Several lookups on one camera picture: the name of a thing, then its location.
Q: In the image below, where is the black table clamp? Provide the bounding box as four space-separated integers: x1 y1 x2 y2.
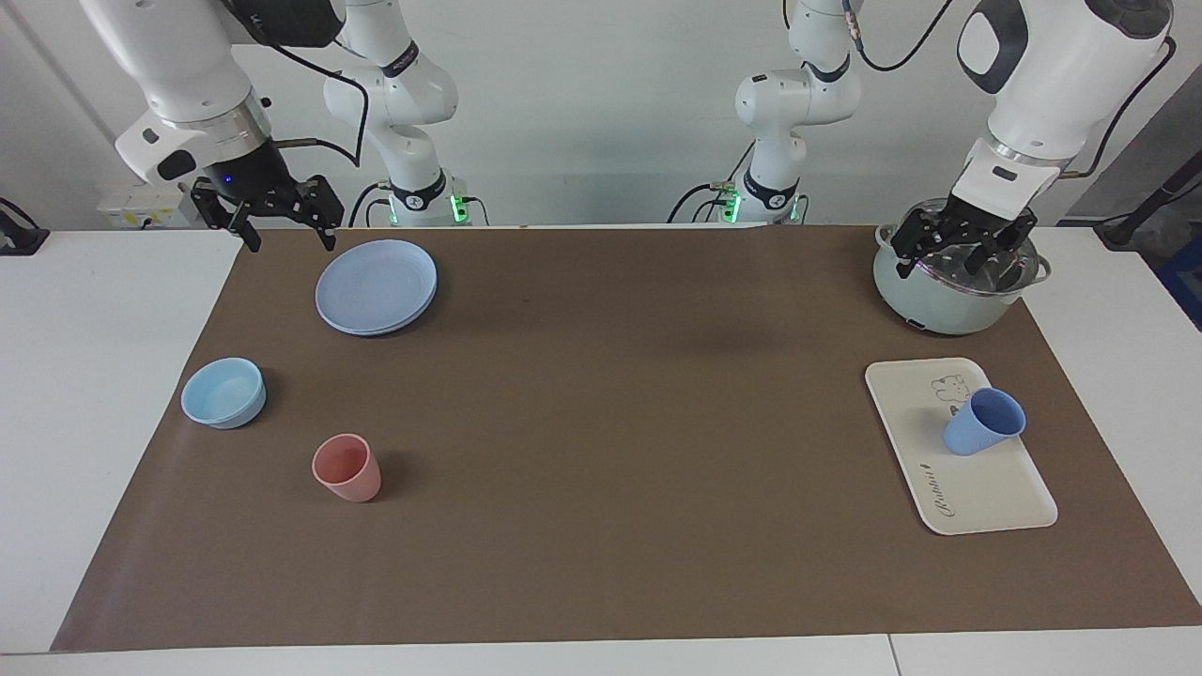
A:
0 197 50 256

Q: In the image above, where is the brown table mat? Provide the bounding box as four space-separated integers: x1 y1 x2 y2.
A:
49 223 1202 653

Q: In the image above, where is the blue ribbed plastic cup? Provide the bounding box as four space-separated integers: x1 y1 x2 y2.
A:
942 387 1027 457

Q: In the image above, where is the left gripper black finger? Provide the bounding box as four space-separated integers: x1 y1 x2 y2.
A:
889 207 946 281
966 210 1040 279

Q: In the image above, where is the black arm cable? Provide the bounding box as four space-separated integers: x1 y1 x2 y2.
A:
268 38 369 168
842 0 1179 179

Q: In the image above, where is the cream rabbit print tray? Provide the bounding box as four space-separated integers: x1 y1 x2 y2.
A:
864 357 1059 536

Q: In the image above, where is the black stand pole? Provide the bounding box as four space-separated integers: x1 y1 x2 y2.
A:
1094 150 1202 251

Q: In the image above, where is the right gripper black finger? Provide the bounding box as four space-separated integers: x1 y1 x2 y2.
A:
295 175 346 253
190 177 263 254

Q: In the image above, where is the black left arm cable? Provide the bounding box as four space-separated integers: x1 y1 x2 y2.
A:
842 0 1179 179

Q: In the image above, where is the blue plastic plate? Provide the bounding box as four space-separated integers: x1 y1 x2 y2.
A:
315 239 439 337

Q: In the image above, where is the blue box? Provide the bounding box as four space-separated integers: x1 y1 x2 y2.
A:
1155 235 1202 331

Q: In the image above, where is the black base cable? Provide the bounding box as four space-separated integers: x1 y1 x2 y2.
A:
667 141 758 224
347 178 392 227

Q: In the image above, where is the light blue plastic bowl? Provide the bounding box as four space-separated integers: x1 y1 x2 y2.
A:
180 357 268 430

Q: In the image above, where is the white wall power strip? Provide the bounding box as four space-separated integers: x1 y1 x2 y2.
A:
97 183 203 229

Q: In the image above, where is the pink plastic cup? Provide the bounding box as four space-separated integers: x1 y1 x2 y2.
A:
312 433 383 503

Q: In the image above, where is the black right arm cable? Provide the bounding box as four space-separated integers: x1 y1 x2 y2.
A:
268 38 369 168

